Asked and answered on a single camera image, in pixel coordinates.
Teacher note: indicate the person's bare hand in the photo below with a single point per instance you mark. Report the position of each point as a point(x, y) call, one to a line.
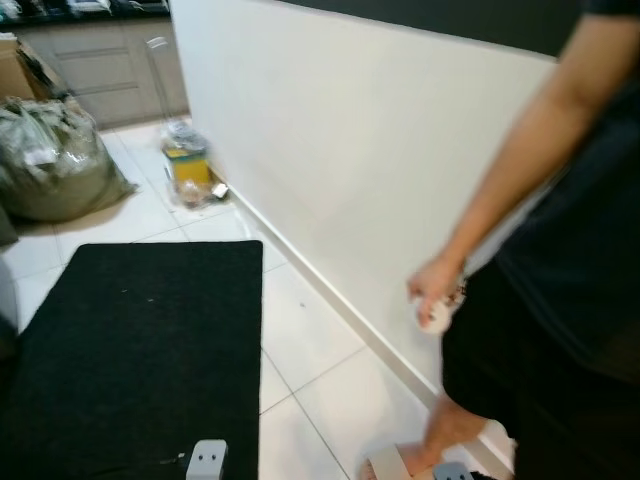
point(436, 278)

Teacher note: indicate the white wad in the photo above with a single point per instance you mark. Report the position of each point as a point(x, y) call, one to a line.
point(438, 316)

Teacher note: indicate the person's bare forearm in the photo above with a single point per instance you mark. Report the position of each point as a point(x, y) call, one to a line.
point(520, 160)

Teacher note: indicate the person in black clothes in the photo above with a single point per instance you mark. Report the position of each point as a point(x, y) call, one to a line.
point(570, 280)

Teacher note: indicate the person's bare leg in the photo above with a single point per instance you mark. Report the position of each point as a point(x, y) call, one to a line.
point(450, 430)

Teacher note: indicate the beige sandal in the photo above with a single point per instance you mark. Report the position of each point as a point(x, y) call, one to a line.
point(388, 464)

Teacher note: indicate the small white box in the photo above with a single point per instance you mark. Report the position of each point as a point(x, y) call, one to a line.
point(218, 190)

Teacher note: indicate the black floor mat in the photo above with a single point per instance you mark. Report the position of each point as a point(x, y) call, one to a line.
point(140, 360)

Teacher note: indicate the large green woven sack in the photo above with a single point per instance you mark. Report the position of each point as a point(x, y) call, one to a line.
point(55, 160)

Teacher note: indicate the large open cardboard box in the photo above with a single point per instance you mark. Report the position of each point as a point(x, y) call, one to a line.
point(15, 70)

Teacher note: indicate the black ledge on white wall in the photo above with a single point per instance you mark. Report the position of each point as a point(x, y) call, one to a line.
point(450, 22)

